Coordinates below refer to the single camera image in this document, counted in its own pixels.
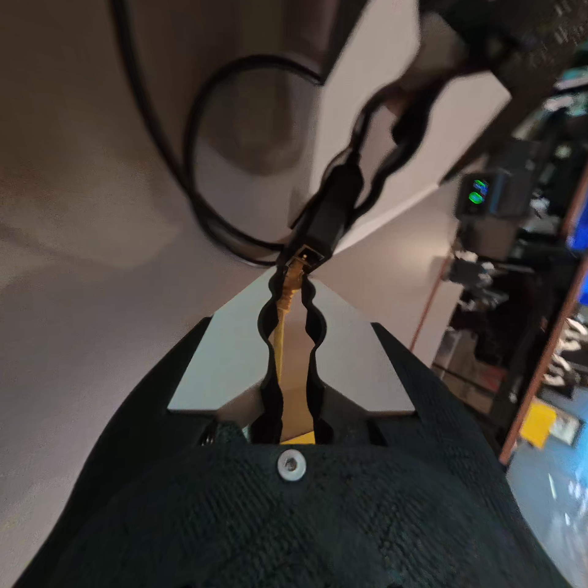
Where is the long brown-edged desk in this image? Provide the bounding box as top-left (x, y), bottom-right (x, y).
top-left (498, 257), bottom-right (588, 462)

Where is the yellow ethernet cable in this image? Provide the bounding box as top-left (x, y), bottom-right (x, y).
top-left (273, 257), bottom-right (306, 386)

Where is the small yellow bin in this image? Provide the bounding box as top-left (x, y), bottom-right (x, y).
top-left (517, 400), bottom-right (559, 448)

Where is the black ethernet cable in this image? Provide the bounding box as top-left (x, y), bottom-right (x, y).
top-left (110, 0), bottom-right (327, 268)

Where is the black framed tag picture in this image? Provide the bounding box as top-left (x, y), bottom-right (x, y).
top-left (549, 409), bottom-right (582, 446)

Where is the black box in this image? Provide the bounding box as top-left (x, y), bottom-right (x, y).
top-left (459, 216), bottom-right (520, 258)

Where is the black power station green display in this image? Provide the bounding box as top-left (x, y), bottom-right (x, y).
top-left (455, 168), bottom-right (536, 219)

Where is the small black device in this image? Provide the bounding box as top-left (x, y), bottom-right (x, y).
top-left (448, 257), bottom-right (483, 285)

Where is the black two-port network adapter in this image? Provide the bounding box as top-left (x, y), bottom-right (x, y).
top-left (280, 161), bottom-right (366, 276)

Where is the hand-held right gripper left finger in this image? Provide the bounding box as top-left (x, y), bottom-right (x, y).
top-left (167, 266), bottom-right (285, 444)

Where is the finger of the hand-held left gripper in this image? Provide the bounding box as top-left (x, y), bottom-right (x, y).
top-left (342, 71), bottom-right (513, 243)
top-left (294, 0), bottom-right (422, 228)

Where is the stack of blue bins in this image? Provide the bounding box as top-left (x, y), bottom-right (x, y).
top-left (567, 202), bottom-right (588, 251)

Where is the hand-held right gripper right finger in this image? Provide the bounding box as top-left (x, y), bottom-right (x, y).
top-left (301, 275), bottom-right (417, 445)

